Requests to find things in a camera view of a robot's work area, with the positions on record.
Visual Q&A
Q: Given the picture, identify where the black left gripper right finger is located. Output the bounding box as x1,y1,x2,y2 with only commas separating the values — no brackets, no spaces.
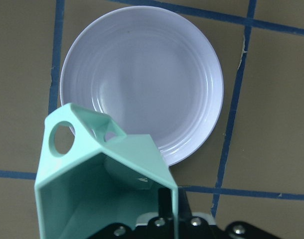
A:
178,187,192,220

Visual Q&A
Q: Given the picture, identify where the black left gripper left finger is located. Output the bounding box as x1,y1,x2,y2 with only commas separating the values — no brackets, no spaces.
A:
158,188,172,219

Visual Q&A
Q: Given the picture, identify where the lavender plate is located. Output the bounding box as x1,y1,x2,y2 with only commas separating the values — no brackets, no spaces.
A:
60,6,224,166

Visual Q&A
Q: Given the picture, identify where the mint green angular cup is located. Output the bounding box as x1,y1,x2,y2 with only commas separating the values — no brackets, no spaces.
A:
34,103,178,239

